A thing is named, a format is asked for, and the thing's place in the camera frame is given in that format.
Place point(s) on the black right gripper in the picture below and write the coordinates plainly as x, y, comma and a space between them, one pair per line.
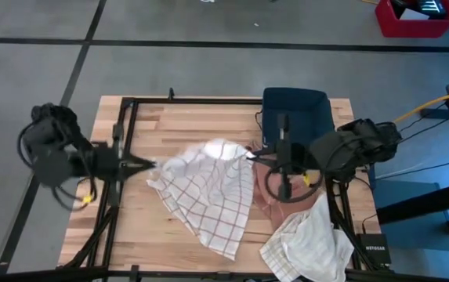
290, 156

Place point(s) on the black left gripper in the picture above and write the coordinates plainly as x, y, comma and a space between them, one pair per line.
106, 164

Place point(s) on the white towel wide red checks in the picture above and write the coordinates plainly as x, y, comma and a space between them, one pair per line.
208, 196

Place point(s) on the white towel fine beige checks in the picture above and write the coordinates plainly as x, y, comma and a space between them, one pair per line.
310, 250

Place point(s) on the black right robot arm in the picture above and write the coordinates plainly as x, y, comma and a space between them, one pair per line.
357, 149

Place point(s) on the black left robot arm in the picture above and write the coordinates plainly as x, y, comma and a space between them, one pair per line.
51, 156

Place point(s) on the pink towel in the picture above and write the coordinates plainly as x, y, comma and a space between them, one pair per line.
283, 215

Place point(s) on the navy blue fabric bin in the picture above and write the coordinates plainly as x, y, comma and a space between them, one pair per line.
310, 117

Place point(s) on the black table clamp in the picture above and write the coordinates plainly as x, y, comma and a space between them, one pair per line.
171, 93

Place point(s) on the black metal beam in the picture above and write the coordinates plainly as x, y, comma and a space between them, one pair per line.
424, 201

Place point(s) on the red plastic crate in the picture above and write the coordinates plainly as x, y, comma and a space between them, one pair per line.
416, 27

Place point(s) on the black electronic device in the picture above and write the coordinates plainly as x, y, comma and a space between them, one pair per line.
424, 6

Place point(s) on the black metal station frame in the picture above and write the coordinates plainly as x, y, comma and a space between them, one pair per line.
192, 101

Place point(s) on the black network switch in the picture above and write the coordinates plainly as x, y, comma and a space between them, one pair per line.
373, 248

